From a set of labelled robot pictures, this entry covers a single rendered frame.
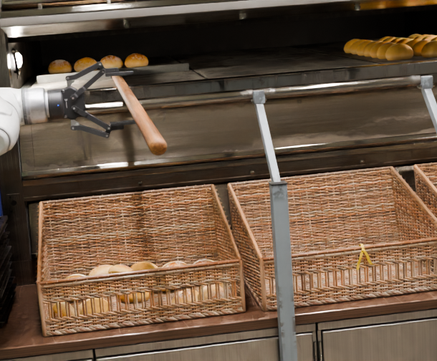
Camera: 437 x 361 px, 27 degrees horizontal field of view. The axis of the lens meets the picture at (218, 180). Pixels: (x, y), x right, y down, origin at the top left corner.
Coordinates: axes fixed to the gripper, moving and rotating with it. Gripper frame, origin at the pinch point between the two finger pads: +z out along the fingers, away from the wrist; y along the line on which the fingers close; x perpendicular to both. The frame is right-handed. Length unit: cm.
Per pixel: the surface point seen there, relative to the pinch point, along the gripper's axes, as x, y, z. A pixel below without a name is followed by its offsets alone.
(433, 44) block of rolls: -67, -3, 107
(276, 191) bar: 7.1, 26.5, 34.7
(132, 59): -147, -1, 10
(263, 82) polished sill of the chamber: -53, 4, 45
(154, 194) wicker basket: -50, 36, 7
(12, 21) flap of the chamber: -39, -21, -29
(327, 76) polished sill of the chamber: -52, 4, 66
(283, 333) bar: 7, 65, 34
